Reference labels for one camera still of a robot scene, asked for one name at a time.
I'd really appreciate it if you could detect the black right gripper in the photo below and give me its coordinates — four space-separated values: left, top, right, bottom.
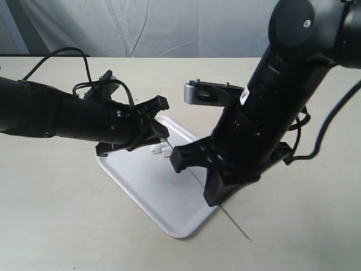
170 124 293 207

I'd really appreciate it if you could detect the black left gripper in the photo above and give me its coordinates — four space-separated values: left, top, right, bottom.
95 95 169 157

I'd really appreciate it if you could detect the white marshmallow piece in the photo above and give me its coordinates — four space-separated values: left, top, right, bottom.
150 143 164 154
161 146 173 158

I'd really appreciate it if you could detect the thin metal skewer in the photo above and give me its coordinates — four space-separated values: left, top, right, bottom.
165 139 253 244

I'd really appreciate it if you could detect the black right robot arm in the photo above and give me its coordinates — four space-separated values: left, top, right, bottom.
170 1 360 207

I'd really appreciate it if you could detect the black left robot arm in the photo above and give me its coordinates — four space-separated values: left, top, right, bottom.
1 77 169 157

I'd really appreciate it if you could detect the white plastic tray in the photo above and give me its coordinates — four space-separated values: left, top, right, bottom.
97 115 218 239

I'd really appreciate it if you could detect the grey fabric backdrop curtain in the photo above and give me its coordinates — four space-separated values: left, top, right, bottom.
1 1 276 58

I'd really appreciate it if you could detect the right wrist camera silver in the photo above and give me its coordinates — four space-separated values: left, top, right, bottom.
184 80 244 107

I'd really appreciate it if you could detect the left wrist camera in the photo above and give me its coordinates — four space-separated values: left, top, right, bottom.
84 69 120 102

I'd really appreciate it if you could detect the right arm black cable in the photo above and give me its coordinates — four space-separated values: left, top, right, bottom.
287 81 361 166

